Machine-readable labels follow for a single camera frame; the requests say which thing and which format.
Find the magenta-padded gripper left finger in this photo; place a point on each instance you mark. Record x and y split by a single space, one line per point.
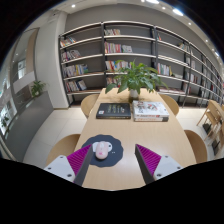
78 160

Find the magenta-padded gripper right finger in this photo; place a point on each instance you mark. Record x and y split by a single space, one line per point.
150 160

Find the pink computer mouse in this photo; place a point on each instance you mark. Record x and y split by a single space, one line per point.
102 150

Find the dark sheep-shaped mouse pad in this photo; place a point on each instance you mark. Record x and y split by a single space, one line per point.
115 151

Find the white book with red spine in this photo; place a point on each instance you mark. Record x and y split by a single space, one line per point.
151 118

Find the white illustrated book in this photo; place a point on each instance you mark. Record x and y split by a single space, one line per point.
150 108

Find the black book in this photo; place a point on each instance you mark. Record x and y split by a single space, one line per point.
113 110

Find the group of slatted wooden chairs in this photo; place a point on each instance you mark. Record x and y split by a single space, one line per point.
211 123

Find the small green plant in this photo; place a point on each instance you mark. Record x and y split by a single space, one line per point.
37 88

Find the green potted plant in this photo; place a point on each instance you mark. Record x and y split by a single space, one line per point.
136 78

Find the grey shelf unit with books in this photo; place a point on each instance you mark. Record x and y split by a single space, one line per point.
133 46

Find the group of ceiling lights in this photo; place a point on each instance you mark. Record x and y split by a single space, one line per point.
177 12

